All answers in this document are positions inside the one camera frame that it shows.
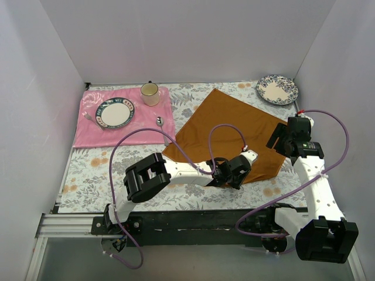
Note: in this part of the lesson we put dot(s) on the green rimmed white plate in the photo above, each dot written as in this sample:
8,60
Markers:
115,113

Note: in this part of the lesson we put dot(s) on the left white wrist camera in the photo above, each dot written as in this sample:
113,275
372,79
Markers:
249,154

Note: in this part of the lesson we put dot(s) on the cream enamel mug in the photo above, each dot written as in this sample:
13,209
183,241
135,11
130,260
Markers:
150,94

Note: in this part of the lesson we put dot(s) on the metal fork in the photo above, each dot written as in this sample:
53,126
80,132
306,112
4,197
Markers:
91,119

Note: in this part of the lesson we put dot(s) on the blue floral plate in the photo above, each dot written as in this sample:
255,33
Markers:
277,89

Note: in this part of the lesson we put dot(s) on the pink floral placemat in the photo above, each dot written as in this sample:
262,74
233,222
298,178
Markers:
90,136

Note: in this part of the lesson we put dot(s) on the aluminium frame rail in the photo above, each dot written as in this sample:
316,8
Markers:
57,226

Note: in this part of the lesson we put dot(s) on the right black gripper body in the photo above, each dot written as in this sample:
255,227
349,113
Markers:
280,139

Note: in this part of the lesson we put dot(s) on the metal spoon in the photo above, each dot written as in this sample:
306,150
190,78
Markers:
160,123

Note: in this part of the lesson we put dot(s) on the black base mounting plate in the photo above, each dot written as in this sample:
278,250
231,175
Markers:
193,227

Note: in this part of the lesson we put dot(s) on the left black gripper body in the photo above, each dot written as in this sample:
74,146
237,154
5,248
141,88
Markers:
234,175

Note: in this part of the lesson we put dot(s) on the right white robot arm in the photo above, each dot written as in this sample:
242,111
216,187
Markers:
325,235

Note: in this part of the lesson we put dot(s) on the brown satin napkin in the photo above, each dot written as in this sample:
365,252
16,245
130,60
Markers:
220,127

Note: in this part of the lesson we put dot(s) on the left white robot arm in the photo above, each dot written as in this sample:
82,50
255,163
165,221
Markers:
145,179

